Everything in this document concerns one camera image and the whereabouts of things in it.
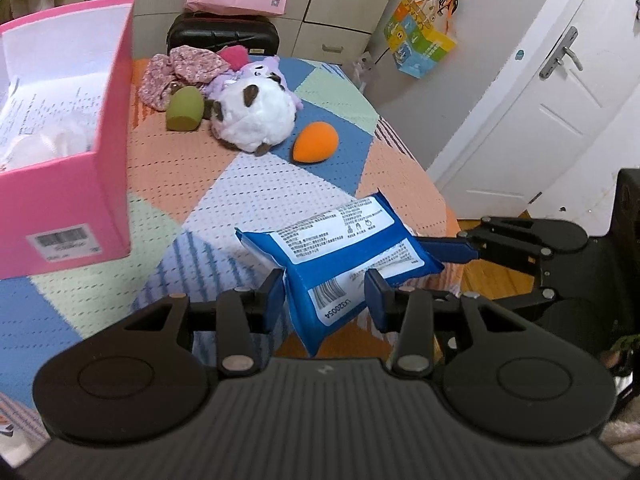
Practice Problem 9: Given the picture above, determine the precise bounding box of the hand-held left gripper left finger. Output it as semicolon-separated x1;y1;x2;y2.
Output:
124;269;287;377

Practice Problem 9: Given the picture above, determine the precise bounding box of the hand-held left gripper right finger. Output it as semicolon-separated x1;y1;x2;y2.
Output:
364;269;547;378

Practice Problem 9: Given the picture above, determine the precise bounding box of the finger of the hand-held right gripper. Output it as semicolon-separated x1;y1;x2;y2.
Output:
430;280;558;322
419;215;592;277

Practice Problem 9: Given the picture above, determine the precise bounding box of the blue wet wipes pack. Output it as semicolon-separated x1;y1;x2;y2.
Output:
235;191;445;358

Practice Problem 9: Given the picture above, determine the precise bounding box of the orange makeup sponge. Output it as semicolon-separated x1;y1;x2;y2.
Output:
292;121;339;163

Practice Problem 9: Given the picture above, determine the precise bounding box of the white panda plush toy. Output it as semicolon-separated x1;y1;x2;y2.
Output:
207;72;299;156

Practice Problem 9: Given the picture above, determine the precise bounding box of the pink cardboard box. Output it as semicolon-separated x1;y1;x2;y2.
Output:
0;0;137;281

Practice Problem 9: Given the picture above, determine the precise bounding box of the purple plush toy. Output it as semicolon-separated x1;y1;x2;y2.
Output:
202;56;305;111

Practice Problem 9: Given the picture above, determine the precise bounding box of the white door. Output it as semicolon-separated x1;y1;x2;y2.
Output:
425;0;640;221

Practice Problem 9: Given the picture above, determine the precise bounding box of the green makeup sponge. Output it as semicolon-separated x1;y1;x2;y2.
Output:
166;86;206;132

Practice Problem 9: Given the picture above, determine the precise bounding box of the colourful cube bag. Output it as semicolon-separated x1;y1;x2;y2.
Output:
383;0;457;79

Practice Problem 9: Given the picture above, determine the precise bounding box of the beige wardrobe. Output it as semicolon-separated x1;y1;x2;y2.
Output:
120;0;416;66

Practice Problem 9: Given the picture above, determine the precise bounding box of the floral fabric scrunchie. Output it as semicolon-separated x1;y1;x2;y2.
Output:
138;46;231;111

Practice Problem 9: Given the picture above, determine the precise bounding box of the black suitcase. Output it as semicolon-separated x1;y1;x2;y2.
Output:
166;12;281;57

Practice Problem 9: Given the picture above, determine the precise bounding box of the printed paper sheet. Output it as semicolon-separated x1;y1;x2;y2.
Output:
0;72;108;171

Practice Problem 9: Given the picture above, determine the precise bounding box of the metal door handle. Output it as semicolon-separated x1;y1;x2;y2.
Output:
539;26;584;79

